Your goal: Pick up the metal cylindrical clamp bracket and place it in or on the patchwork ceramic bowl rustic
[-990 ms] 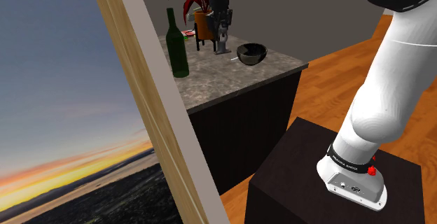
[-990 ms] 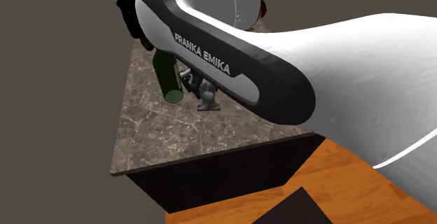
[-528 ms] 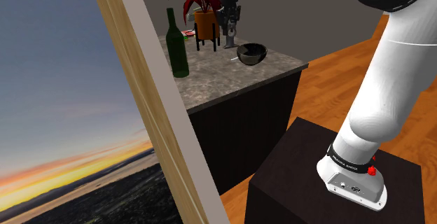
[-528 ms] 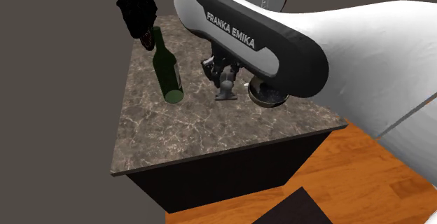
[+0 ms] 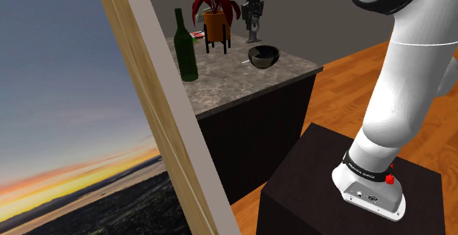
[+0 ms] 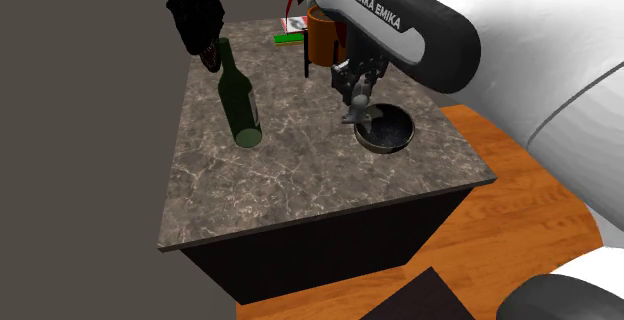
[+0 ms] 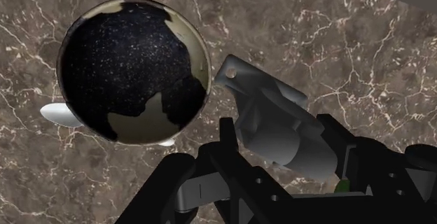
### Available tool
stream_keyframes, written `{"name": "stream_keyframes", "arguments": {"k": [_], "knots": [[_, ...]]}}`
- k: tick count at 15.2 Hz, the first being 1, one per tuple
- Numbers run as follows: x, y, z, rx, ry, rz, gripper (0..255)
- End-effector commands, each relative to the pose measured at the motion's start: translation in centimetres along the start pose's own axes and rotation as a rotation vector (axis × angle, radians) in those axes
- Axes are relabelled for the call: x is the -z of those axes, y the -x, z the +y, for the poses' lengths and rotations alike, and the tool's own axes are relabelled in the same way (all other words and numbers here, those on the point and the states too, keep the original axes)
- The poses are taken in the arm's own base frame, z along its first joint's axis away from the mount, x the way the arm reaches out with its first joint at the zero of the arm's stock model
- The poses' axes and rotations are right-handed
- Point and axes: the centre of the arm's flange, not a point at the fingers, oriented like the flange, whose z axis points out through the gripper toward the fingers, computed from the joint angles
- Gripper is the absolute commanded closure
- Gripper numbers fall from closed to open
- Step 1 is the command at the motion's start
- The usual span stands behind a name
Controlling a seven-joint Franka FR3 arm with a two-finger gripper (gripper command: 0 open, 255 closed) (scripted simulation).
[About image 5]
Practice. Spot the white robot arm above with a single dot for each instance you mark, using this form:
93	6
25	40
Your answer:
404	84

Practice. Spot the red plant in orange pot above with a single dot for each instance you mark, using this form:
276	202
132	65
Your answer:
217	25

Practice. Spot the black bowl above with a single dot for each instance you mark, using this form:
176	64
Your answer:
264	58

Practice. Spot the small white stick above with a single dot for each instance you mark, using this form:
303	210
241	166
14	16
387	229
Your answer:
245	61

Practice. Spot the flat red thing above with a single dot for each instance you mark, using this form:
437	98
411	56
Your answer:
197	34

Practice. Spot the green glass bottle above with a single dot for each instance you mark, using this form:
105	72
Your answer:
186	55

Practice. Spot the dark cabinet with marble top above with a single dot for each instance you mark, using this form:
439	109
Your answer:
250	137

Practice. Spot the dark robot stand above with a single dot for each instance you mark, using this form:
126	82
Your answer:
304	191

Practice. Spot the window with wooden frame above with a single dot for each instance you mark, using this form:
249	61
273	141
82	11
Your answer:
71	102

